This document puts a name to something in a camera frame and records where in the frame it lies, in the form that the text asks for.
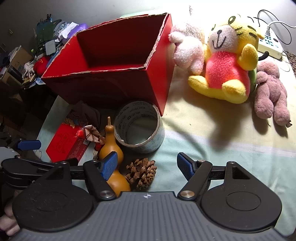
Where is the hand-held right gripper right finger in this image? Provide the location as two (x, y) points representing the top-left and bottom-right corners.
(177, 152), (252, 201)

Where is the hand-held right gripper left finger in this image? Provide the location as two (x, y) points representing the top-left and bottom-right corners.
(44, 151), (119, 202)

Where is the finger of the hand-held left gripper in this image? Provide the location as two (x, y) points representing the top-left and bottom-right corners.
(1, 156), (78, 186)
(0, 137), (41, 151)

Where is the orange gourd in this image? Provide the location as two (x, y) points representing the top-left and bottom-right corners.
(99, 116), (131, 197)

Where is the brown pine cone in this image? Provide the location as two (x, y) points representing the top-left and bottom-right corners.
(125, 158), (157, 190)

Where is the red patterned gift box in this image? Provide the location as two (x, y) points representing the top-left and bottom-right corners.
(46, 111), (90, 163)

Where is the red white patterned scarf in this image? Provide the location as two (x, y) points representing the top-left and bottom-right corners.
(77, 125), (105, 151)

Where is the clear tape roll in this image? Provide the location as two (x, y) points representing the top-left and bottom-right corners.
(114, 100), (165, 154)

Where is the red cardboard box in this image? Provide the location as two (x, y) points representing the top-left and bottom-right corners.
(41, 13), (173, 117)

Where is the person's left hand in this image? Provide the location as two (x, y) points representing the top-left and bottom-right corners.
(0, 200), (21, 236)

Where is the red plush toy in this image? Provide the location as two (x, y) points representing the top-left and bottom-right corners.
(33, 57), (50, 75)

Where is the brown cardboard box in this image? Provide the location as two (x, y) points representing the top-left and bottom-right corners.
(10, 47), (31, 67)

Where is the grey square device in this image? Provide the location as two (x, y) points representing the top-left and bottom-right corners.
(45, 40), (56, 55)

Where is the pink bear plush toy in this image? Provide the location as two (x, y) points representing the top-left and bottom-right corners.
(254, 61), (291, 128)

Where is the white plush toy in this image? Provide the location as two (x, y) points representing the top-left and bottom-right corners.
(168, 22), (206, 76)

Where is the dark green bag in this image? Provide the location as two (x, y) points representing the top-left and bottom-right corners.
(36, 20), (63, 43)

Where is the white power strip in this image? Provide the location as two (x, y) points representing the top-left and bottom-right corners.
(257, 35), (284, 59)

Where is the black power adapter with cable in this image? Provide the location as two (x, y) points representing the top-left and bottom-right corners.
(247, 9), (292, 45)

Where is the white cable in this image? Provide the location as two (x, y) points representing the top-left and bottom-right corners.
(265, 20), (293, 47)

